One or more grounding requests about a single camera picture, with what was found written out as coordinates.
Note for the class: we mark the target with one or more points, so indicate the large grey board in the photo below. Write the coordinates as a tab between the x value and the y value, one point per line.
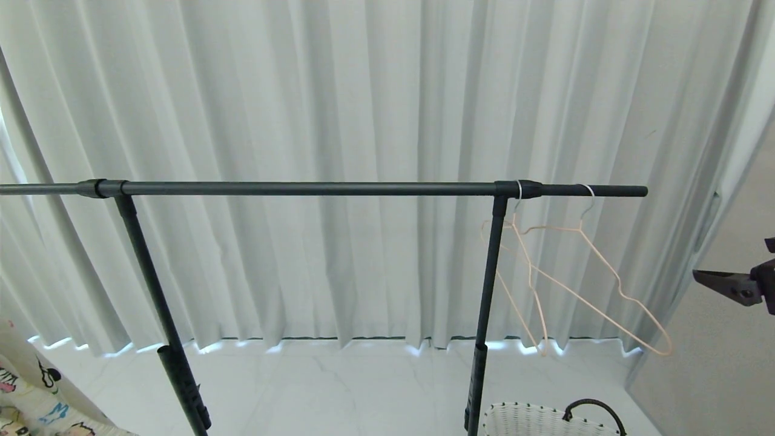
726	375

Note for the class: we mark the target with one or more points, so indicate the cream printed garment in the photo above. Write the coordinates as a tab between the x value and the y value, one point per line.
42	412

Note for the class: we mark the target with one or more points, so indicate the white curtain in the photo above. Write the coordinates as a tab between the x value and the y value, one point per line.
363	91

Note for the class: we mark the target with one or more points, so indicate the white laundry basket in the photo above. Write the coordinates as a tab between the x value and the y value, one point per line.
533	421

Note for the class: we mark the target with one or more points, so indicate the black clothes rack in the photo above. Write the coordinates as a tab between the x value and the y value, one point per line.
303	189

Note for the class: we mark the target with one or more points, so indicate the pink clothes hanger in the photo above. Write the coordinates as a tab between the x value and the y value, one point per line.
545	346
669	346

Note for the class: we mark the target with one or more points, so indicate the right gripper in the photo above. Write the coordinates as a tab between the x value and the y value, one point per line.
769	284

